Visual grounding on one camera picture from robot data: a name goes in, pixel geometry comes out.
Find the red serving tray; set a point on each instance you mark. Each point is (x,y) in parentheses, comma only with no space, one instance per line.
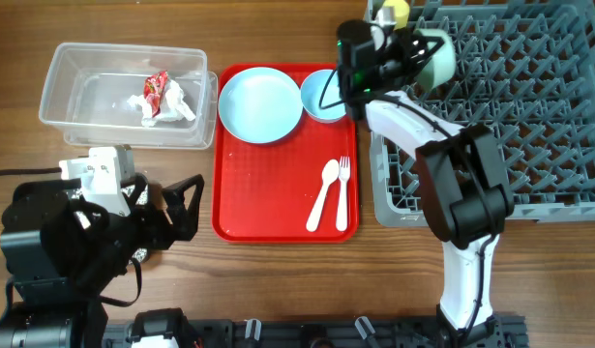
(264,193)

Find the white plastic spoon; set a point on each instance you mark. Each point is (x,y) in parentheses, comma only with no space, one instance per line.
(329,175)

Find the white plastic fork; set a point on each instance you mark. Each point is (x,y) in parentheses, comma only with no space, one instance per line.
(342,211)

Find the clear plastic waste bin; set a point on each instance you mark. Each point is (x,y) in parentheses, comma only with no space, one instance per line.
(90,88)

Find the grey dishwasher rack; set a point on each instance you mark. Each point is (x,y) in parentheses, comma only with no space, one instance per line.
(526,69)

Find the light blue plate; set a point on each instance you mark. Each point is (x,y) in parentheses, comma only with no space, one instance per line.
(260,105)

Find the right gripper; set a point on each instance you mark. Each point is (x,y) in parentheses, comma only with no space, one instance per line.
(406,45)

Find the light blue bowl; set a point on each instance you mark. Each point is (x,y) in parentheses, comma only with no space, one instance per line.
(321,96)

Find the yellow plastic cup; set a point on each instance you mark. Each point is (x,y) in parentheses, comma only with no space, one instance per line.
(401,11)

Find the white napkin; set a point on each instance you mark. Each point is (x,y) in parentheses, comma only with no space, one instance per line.
(173,107)

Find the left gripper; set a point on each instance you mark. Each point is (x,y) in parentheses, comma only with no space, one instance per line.
(164,232)

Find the red snack wrapper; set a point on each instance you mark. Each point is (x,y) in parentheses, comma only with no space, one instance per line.
(153,91)

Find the green bowl with food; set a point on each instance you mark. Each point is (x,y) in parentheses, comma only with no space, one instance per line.
(442,65)

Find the black plastic tray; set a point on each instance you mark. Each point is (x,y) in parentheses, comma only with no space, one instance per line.
(136,194)

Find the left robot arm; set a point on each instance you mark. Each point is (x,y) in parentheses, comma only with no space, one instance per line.
(62,252)

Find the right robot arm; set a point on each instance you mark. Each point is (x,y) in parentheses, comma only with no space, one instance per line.
(464,191)

